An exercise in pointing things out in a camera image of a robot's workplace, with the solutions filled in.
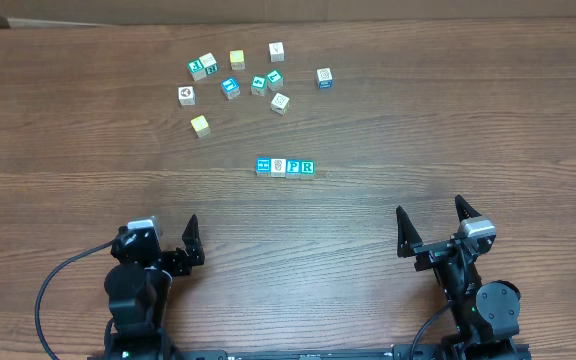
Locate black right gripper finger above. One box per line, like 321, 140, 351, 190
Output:
454, 195, 481, 222
396, 206, 423, 258

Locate blue arrows block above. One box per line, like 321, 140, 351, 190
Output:
255, 158, 271, 177

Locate white patterned block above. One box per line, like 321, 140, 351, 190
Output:
270, 158, 287, 178
271, 93, 290, 115

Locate blue letter P block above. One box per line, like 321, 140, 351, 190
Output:
285, 159, 301, 179

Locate green letter R block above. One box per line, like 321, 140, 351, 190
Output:
300, 160, 316, 179

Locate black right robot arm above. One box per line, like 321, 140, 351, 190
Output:
396, 195, 532, 360

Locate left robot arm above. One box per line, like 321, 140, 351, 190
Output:
104, 215, 205, 359

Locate yellow block lower left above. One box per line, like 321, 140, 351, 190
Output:
191, 115, 210, 138

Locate white block red circle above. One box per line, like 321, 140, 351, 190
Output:
178, 86, 196, 106

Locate blue picture block left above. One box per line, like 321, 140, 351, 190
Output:
221, 77, 240, 100

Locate green number four block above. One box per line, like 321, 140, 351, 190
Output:
251, 75, 267, 96

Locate green letter block far left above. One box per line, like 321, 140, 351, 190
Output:
187, 59, 207, 81

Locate white block dark green side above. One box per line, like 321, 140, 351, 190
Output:
199, 53, 219, 75

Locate green letter L block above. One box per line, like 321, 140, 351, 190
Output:
266, 69, 284, 91

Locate white block blue side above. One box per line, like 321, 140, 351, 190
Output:
316, 68, 333, 89

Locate yellow block top row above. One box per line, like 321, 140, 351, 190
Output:
229, 50, 246, 71

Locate white block top right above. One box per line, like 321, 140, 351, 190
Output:
269, 42, 285, 63

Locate cardboard panel at back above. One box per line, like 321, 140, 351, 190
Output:
0, 0, 576, 28

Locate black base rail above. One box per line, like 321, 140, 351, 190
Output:
88, 345, 444, 360

